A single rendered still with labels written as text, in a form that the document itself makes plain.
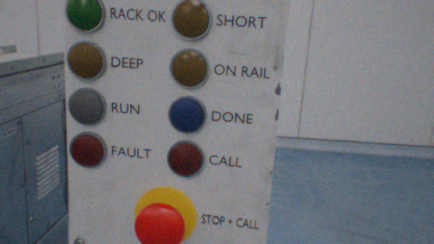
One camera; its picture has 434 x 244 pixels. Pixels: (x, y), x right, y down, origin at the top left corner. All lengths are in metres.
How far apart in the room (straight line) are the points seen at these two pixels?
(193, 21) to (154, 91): 0.06
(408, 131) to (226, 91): 4.00
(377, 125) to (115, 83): 3.91
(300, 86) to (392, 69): 0.80
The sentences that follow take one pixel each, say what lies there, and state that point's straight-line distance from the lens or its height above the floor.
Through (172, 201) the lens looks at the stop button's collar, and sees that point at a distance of 0.36.
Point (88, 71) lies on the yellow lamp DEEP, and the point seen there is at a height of 1.11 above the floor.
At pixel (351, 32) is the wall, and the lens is 4.00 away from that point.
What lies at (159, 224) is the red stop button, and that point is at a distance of 0.34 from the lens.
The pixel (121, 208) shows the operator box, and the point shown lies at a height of 1.00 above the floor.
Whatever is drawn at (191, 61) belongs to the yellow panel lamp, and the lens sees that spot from 0.32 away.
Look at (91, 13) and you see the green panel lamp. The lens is 0.34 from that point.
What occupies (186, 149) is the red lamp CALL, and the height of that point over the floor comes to 1.06.
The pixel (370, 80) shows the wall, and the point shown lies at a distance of 4.09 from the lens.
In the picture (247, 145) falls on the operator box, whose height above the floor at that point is 1.06.
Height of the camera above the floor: 1.16
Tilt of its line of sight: 15 degrees down
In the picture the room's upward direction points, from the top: 3 degrees clockwise
